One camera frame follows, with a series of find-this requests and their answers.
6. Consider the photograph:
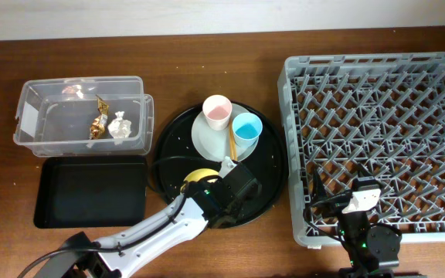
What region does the clear plastic bin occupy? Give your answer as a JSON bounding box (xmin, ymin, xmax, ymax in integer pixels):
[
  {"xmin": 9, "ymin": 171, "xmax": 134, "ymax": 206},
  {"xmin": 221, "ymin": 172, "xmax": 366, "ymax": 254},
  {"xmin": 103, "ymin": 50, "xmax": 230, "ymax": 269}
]
[{"xmin": 13, "ymin": 76, "xmax": 155, "ymax": 157}]

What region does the round black tray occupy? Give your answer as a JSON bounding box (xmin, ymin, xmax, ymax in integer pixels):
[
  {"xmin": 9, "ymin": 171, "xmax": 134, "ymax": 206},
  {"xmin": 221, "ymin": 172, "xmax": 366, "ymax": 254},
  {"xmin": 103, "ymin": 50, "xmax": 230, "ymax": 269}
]
[{"xmin": 152, "ymin": 103, "xmax": 288, "ymax": 229}]

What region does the gold snack wrapper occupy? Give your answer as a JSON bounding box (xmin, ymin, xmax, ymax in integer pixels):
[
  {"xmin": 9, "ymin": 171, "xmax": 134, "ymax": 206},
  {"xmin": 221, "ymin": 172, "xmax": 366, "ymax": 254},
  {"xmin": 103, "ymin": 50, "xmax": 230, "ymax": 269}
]
[{"xmin": 89, "ymin": 96, "xmax": 109, "ymax": 140}]

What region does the grey dishwasher rack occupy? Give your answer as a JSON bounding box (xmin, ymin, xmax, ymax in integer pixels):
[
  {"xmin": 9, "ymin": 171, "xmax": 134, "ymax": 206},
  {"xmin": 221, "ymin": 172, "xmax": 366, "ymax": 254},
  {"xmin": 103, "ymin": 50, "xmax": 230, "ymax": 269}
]
[{"xmin": 277, "ymin": 52, "xmax": 445, "ymax": 248}]

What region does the black rectangular tray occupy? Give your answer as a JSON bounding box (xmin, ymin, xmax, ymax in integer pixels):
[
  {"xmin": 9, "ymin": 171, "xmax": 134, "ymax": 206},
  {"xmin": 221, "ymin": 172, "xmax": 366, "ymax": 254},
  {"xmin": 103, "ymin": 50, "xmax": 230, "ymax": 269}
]
[{"xmin": 33, "ymin": 155, "xmax": 148, "ymax": 229}]

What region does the pink cup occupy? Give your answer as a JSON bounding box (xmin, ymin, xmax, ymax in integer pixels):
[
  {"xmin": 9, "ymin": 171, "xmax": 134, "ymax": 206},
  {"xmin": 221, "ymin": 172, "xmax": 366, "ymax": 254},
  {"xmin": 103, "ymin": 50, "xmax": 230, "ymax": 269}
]
[{"xmin": 202, "ymin": 95, "xmax": 233, "ymax": 131}]

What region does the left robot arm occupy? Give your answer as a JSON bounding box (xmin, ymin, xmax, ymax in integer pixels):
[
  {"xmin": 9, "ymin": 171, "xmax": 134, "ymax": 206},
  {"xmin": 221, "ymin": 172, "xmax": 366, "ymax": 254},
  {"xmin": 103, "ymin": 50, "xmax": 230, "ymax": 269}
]
[{"xmin": 23, "ymin": 159, "xmax": 262, "ymax": 277}]

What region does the grey plate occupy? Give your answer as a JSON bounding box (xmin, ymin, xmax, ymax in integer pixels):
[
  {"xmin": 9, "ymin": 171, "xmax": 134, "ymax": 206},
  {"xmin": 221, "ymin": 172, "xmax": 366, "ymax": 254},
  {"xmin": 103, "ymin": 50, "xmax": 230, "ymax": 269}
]
[{"xmin": 191, "ymin": 103, "xmax": 258, "ymax": 162}]

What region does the blue cup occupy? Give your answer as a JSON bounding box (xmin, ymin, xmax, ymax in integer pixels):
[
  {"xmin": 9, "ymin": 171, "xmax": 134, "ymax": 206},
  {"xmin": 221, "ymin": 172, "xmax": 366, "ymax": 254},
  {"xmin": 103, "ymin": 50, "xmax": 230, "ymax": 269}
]
[{"xmin": 232, "ymin": 112, "xmax": 263, "ymax": 147}]

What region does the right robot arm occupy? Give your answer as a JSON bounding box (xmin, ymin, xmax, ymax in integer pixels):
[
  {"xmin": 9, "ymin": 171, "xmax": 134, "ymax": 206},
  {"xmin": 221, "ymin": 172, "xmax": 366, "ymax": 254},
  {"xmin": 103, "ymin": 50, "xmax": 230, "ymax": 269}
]
[{"xmin": 303, "ymin": 164, "xmax": 403, "ymax": 278}]

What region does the white napkin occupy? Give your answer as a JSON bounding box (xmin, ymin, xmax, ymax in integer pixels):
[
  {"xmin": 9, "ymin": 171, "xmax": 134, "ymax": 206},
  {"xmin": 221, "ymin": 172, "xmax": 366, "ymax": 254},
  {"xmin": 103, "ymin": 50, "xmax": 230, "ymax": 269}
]
[{"xmin": 107, "ymin": 111, "xmax": 131, "ymax": 139}]

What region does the yellow bowl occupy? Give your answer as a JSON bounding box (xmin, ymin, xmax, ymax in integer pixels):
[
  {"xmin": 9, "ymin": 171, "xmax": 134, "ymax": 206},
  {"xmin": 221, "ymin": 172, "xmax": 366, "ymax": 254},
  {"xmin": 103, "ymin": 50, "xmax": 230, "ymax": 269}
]
[{"xmin": 180, "ymin": 168, "xmax": 219, "ymax": 193}]

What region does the wooden chopstick right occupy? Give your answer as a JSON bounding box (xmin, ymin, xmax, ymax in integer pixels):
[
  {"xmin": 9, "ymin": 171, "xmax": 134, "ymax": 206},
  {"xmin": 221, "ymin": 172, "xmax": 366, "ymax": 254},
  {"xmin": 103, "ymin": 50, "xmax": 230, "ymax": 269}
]
[{"xmin": 229, "ymin": 117, "xmax": 239, "ymax": 162}]

